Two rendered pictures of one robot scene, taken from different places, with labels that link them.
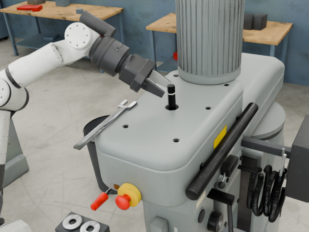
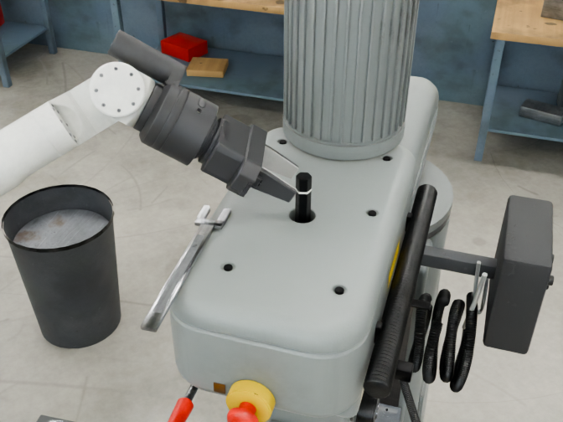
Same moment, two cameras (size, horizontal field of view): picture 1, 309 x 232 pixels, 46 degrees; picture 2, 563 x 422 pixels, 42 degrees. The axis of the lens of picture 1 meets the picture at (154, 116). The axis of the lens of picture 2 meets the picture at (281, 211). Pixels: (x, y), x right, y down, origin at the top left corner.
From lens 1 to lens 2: 0.25 m
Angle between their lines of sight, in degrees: 15
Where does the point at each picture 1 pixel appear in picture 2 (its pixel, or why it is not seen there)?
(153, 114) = (273, 234)
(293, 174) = (503, 309)
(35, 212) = not seen: outside the picture
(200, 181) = (388, 360)
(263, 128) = not seen: hidden behind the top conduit
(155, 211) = not seen: hidden behind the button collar
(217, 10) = (378, 23)
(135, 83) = (242, 179)
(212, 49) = (364, 95)
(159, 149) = (316, 314)
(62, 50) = (69, 114)
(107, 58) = (180, 133)
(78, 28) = (120, 74)
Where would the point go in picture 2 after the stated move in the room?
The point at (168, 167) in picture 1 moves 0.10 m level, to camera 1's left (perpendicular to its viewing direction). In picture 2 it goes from (338, 348) to (255, 366)
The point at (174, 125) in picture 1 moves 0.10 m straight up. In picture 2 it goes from (322, 258) to (326, 193)
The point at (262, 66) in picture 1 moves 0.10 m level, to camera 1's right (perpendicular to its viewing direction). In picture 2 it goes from (410, 99) to (451, 93)
